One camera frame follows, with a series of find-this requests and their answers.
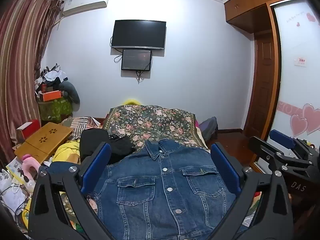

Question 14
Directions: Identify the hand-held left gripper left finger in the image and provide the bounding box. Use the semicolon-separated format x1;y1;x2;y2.
28;142;118;240

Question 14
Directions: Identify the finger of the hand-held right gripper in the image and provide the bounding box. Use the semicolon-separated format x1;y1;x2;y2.
269;129;313;159
249;136;315;174

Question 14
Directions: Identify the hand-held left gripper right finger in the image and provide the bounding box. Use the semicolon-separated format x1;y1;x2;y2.
211;142;294;240

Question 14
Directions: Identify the blue denim jacket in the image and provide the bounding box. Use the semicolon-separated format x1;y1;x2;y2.
47;138;253;240

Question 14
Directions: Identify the pile of mixed clothes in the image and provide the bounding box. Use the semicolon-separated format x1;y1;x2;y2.
35;64;69;95

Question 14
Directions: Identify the black bag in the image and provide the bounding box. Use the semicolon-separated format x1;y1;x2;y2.
79;128;137;165

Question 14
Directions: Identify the yellow cloth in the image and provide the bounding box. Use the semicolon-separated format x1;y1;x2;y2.
52;140;82;164

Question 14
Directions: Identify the colourful bed sheet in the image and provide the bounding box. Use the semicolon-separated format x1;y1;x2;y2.
192;120;209;150

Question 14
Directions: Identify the striped cloth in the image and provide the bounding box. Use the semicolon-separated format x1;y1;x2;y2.
61;116;105;137

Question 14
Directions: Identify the grey purple backpack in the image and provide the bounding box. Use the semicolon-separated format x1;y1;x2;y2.
199;117;218;140

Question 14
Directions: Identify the white heart-print wardrobe door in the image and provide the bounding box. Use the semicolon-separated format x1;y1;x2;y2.
266;0;320;155

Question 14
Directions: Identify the wooden lap desk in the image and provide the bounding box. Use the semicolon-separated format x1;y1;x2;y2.
14;122;74;164

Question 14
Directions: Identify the brown wooden door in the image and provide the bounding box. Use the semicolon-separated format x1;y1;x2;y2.
244;31;280;140

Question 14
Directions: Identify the pink toy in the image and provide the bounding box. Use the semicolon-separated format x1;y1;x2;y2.
21;154;42;183

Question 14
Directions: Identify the green patterned box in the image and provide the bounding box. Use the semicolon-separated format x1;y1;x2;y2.
37;97;73;123

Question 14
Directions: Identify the red box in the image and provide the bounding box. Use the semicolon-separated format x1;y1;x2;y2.
17;119;41;139

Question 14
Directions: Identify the orange box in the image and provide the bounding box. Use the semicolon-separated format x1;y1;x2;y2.
37;90;63;102

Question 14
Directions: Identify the white plastic bag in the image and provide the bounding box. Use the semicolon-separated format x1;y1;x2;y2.
0;170;30;210

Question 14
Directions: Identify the wooden overhead cabinet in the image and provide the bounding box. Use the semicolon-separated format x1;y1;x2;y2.
224;0;303;34

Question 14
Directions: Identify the red striped curtain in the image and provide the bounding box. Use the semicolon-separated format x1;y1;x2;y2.
0;0;63;160

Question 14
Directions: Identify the white air conditioner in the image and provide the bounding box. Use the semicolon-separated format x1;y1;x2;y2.
62;0;110;17

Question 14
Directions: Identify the black television cable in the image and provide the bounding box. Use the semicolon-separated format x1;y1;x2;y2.
110;37;123;64

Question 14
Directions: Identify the small black wall monitor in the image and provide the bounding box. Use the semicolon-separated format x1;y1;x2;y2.
121;49;152;71

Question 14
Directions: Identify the black wall television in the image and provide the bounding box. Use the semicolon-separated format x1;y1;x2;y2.
111;19;167;50

